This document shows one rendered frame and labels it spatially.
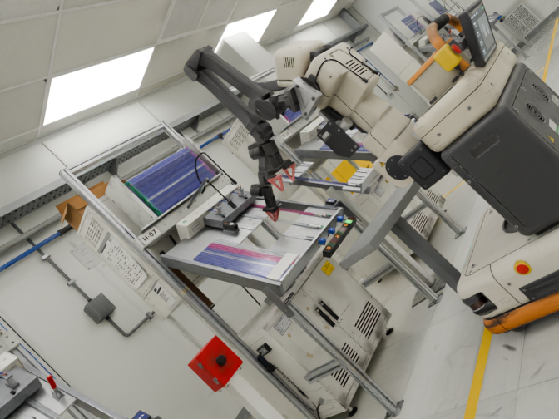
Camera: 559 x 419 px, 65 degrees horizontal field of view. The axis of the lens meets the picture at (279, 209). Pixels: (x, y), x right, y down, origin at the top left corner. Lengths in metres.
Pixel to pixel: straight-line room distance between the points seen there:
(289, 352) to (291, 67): 1.30
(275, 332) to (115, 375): 1.71
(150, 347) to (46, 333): 0.74
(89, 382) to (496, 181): 2.96
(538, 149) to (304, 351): 1.39
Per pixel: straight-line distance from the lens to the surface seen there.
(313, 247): 2.15
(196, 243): 2.37
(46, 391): 1.90
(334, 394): 2.30
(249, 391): 1.87
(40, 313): 3.70
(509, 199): 1.55
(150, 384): 3.68
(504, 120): 1.45
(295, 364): 2.25
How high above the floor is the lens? 0.90
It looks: 2 degrees up
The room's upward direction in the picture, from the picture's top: 46 degrees counter-clockwise
